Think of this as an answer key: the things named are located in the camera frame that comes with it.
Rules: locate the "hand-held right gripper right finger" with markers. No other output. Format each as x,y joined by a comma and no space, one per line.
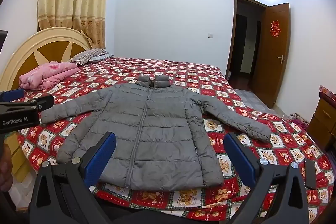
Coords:
238,158

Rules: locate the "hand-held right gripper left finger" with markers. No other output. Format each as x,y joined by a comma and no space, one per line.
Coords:
103,157

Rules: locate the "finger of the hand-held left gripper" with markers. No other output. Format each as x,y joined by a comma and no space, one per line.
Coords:
43,103
11,95

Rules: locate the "grey puffer jacket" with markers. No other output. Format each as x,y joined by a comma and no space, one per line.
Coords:
157,134

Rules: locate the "person's left hand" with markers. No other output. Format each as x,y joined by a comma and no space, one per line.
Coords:
5,166

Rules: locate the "red checked printed blanket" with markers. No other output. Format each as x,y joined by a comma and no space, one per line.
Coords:
262,150

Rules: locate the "pink folded quilt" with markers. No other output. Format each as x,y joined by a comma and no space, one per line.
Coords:
47,74

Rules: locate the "yellow nightstand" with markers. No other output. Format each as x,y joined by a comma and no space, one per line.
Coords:
15,158

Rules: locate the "cream wooden headboard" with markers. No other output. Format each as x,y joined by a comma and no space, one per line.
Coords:
23,53

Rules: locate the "striped pillow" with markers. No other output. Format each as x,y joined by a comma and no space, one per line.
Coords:
86,56

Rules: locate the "pink cloth heap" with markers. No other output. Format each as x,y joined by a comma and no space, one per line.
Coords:
298,121

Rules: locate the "pale floral pillow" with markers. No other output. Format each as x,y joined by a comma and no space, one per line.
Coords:
105,56

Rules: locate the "brown wooden door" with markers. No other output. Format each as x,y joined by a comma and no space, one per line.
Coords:
273,77

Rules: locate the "brown wooden dresser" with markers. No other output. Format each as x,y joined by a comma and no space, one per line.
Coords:
323,119

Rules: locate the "pink box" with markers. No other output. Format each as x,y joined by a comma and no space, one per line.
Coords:
328,89

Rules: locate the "red paper door decoration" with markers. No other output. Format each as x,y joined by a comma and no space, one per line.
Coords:
275,28

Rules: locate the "dark wooden door frame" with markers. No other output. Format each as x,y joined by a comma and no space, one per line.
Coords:
232,29

